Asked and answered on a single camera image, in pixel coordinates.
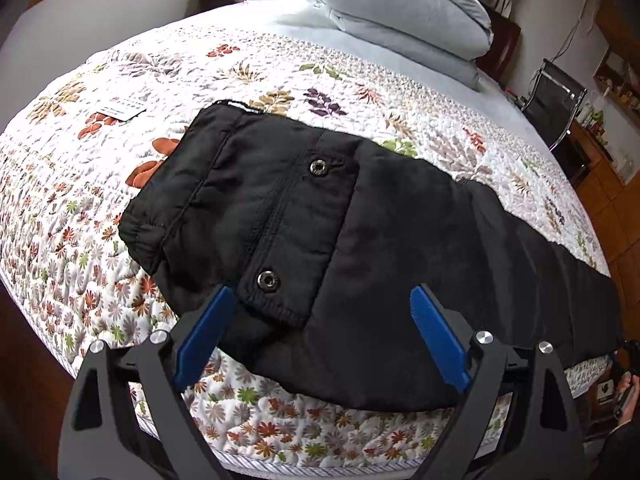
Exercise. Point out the light blue bed sheet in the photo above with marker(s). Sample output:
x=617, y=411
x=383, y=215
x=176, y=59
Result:
x=305, y=20

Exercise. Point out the black metal frame chair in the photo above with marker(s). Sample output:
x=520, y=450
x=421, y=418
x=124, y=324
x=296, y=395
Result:
x=552, y=100

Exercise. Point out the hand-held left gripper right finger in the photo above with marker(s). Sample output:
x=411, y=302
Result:
x=440, y=340

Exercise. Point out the flat grey pillow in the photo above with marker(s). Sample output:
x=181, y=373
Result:
x=400, y=47

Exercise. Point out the small white blue card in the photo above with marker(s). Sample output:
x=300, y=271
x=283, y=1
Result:
x=121, y=110

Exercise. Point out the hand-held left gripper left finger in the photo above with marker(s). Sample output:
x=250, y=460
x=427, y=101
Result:
x=202, y=340

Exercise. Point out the black pants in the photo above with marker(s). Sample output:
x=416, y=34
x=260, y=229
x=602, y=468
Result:
x=360, y=240

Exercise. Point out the floral quilted bed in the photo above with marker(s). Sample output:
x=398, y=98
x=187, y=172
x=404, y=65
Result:
x=75, y=230

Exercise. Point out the dark brown headboard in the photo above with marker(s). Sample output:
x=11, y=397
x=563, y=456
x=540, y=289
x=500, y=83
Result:
x=500, y=45

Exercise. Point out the person's right hand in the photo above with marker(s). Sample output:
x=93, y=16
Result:
x=623, y=387

